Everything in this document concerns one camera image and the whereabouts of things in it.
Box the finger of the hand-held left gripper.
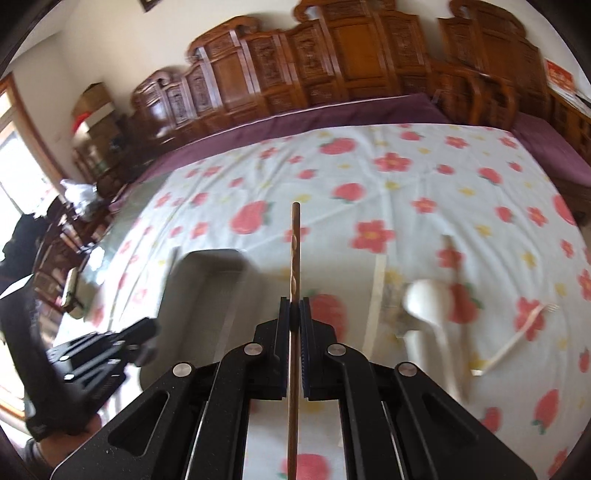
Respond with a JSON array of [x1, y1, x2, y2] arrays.
[[58, 360, 129, 416], [46, 318, 160, 370]]

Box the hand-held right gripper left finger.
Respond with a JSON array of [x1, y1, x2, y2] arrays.
[[51, 298, 294, 480]]

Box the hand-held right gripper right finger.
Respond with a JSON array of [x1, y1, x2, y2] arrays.
[[299, 298, 539, 480]]

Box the grey rectangular tray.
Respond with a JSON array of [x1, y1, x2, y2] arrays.
[[139, 248, 289, 398]]

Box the pale chopstick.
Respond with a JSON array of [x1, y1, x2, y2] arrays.
[[370, 254, 387, 354]]

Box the brown patterned wooden chopstick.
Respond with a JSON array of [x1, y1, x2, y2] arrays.
[[287, 202, 304, 480]]

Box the white spoon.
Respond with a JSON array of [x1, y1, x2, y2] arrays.
[[403, 278, 468, 409]]

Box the white plastic fork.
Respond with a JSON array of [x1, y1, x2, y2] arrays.
[[470, 301, 560, 376]]

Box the person's left hand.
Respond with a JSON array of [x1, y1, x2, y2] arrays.
[[39, 415, 103, 476]]

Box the dark wooden chairs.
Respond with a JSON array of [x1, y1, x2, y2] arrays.
[[28, 115, 148, 319]]

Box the white plastic bag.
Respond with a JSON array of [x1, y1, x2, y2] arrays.
[[59, 179, 101, 210]]

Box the strawberry flower print sheet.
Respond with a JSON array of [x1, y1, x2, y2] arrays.
[[46, 122, 591, 480]]

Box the purple bed cover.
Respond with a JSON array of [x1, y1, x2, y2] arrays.
[[108, 92, 591, 213]]

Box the long carved wooden bench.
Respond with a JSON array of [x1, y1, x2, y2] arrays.
[[129, 0, 432, 155]]

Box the short carved wooden bench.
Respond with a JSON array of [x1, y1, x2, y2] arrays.
[[429, 0, 552, 132]]

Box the red box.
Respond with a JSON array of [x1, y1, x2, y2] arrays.
[[545, 59, 576, 93]]

